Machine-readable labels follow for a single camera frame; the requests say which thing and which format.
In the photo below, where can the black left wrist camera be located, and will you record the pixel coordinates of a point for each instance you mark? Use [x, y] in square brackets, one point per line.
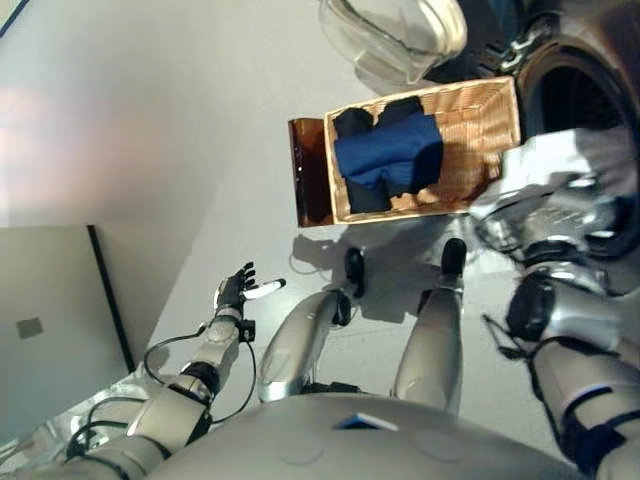
[247, 331]

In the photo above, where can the brown wicker laundry basket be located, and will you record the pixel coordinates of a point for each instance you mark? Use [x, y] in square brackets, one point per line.
[470, 130]

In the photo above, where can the grey front-load washing machine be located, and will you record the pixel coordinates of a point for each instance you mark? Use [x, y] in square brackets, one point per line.
[600, 75]

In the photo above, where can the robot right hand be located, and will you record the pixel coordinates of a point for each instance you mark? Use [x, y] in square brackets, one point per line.
[575, 220]

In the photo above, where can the grey board black edge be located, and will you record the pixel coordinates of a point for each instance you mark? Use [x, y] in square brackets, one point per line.
[55, 310]

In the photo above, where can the robot right silver arm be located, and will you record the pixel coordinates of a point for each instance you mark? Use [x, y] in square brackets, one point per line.
[575, 350]

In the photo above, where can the blue garment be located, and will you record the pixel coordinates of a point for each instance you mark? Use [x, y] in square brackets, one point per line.
[390, 150]

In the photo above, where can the robot left silver arm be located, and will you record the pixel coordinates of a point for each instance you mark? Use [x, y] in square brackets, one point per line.
[170, 410]

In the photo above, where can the black garment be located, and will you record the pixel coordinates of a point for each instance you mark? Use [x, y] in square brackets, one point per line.
[370, 197]

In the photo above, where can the round glass washer door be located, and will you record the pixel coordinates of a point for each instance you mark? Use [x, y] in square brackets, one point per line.
[390, 35]

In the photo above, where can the robot right leg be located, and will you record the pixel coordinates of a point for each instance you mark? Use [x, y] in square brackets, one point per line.
[432, 340]

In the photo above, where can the dark brown wooden stool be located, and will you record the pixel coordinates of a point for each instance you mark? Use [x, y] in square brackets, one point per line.
[310, 170]

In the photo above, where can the robot grey torso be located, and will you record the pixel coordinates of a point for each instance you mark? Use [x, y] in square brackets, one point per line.
[370, 450]

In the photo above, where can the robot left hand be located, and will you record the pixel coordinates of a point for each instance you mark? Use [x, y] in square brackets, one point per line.
[232, 295]

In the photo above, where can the white grey garment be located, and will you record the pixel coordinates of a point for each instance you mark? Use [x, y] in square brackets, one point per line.
[535, 160]

